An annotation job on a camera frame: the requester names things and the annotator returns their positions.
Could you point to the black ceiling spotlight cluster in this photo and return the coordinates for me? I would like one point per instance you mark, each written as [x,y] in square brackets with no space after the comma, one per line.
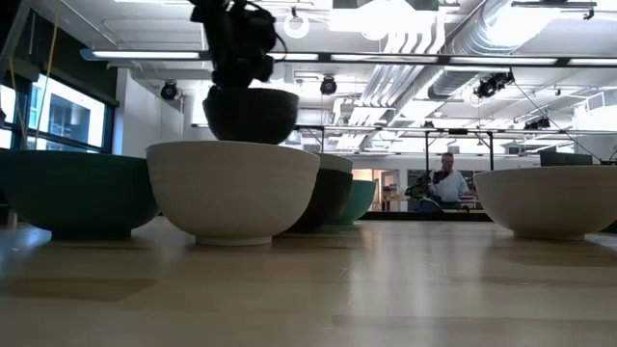
[491,85]

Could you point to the white bowl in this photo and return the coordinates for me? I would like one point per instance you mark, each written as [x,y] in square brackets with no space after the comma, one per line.
[231,193]
[549,202]

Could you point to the black aluminium table frame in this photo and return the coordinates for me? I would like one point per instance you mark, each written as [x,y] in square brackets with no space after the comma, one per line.
[434,216]

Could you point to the long ceiling light bar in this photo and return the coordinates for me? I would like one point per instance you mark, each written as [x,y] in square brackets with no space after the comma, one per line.
[144,54]

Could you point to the turquoise bowl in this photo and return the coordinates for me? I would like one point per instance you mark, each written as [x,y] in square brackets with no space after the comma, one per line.
[362,200]

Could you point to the black computer monitor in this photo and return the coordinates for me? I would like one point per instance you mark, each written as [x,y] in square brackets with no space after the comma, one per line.
[566,159]

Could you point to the silver air duct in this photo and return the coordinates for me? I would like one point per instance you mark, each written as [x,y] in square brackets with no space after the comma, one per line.
[482,34]

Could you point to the black bowl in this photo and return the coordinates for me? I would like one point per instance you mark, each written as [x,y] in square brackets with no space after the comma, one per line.
[250,118]
[329,198]

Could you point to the black background rig frame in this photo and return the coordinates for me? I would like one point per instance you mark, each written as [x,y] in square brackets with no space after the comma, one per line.
[427,149]

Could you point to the dark green bowl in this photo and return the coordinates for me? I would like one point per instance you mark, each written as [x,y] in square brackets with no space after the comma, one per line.
[72,193]

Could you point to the person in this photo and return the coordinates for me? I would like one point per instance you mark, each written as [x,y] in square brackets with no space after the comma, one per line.
[451,188]

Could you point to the large window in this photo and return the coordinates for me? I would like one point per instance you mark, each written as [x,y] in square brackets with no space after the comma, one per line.
[72,115]

